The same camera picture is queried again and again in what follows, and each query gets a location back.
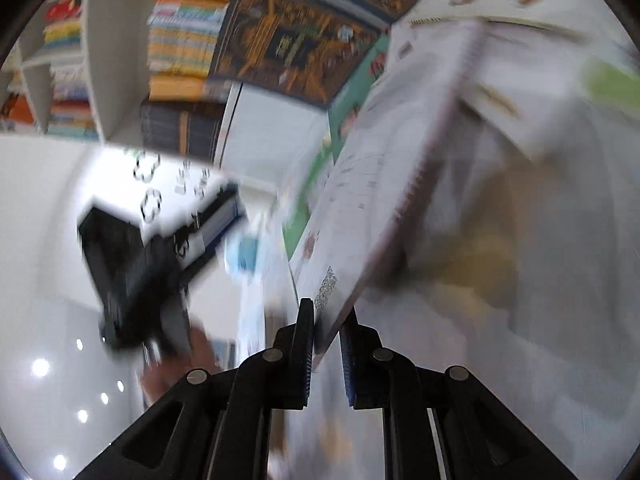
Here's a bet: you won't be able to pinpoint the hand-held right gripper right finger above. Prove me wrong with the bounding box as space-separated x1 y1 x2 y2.
340 306 576 480

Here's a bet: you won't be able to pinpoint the ceiling spotlights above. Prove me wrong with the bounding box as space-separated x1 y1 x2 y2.
30 337 126 471

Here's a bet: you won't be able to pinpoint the green book with girl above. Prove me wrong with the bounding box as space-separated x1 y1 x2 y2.
327 35 393 156

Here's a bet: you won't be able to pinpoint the row of colourful shelf books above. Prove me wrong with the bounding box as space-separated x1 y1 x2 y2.
0 75 36 133
147 0 236 103
42 0 88 51
47 67 101 141

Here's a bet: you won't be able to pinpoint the teal cartoon book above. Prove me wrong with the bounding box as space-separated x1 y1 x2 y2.
287 20 493 358

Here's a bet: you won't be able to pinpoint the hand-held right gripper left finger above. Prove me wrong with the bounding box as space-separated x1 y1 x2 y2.
75 298 317 480

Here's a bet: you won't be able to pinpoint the white bookshelf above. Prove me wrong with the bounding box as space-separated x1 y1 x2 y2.
0 0 321 196

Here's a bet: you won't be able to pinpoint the large green book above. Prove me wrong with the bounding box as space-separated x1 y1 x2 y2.
281 147 341 258

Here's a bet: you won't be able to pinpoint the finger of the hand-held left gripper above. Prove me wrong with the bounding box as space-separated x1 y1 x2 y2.
170 182 246 281

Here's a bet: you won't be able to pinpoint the row of dark hardcover volumes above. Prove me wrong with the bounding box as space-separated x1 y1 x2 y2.
140 100 231 158

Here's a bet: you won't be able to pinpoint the person's left hand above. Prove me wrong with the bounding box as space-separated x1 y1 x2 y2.
140 327 224 407

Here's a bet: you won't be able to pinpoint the blue tissue pack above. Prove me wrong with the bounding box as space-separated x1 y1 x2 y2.
225 232 266 281

